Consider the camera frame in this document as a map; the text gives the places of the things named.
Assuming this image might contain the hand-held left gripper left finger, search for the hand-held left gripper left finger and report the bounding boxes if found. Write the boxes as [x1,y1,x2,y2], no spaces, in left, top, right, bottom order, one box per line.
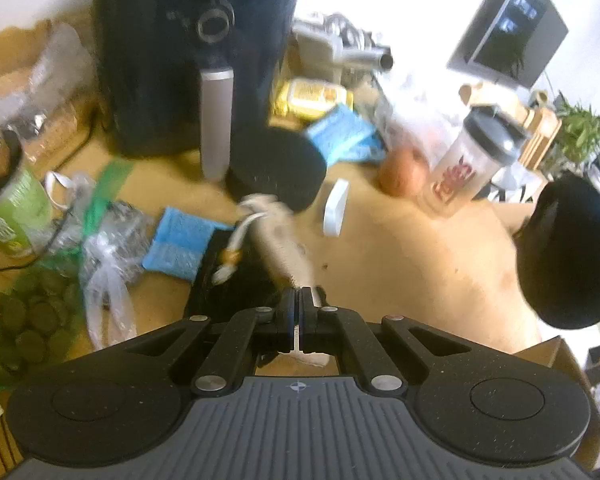
[105,287,302,396]

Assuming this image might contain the flat cardboard sheet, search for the flat cardboard sheet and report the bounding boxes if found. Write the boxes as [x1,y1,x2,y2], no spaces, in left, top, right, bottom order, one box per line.
[0,19,101,91]

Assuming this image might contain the wooden chair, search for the wooden chair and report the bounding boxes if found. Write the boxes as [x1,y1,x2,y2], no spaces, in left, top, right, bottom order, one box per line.
[457,82,563,171]

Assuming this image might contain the black gloves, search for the black gloves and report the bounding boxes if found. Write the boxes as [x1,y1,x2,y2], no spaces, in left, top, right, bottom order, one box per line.
[185,245,291,321]

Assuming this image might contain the clear shaker bottle grey lid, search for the clear shaker bottle grey lid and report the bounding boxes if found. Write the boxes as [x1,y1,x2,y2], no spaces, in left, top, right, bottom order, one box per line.
[415,105,531,218]

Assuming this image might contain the green jar with brown lid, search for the green jar with brown lid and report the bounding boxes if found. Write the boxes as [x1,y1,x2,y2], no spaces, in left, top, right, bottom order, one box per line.
[0,125,53,261]

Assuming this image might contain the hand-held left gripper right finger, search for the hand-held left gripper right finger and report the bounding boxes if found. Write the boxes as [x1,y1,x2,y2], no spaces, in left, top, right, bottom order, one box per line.
[301,287,476,396]

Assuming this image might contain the beige plush toy with strap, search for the beige plush toy with strap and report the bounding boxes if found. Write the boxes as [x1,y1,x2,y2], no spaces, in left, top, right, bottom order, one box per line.
[211,192,331,368]

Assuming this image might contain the black soft cloth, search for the black soft cloth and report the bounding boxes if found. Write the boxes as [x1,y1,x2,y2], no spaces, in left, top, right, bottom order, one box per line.
[512,175,600,331]

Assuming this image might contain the small white plastic object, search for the small white plastic object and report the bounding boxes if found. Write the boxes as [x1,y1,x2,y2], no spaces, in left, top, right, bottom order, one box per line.
[322,180,351,237]

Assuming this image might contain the wall television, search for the wall television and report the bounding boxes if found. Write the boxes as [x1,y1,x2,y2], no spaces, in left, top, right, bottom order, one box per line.
[446,0,570,90]

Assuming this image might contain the brown cardboard box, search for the brown cardboard box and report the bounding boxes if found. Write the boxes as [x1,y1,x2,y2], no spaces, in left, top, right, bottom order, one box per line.
[510,337,600,456]

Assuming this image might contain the green mesh bag of balls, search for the green mesh bag of balls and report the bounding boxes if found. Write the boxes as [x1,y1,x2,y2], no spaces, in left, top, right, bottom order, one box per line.
[0,157,136,391]

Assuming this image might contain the red apple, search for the red apple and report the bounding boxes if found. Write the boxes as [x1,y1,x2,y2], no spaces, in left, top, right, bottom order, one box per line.
[377,147,431,198]

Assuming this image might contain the black air fryer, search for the black air fryer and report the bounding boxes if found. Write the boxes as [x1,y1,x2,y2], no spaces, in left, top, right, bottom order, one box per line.
[91,0,308,181]

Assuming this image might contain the white plastic bag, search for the white plastic bag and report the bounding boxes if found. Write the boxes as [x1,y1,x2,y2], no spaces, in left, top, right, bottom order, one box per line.
[375,75,461,161]

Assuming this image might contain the crumpled clear plastic bag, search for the crumpled clear plastic bag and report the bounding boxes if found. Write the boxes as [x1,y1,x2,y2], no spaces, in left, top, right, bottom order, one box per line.
[0,22,98,161]

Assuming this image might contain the yellow wipes packet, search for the yellow wipes packet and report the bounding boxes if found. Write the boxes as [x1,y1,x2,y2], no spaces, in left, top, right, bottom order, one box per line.
[271,78,355,121]

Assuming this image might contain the blue wet wipes packet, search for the blue wet wipes packet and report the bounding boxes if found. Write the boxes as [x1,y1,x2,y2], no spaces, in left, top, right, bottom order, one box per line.
[304,104,386,166]
[142,206,221,281]

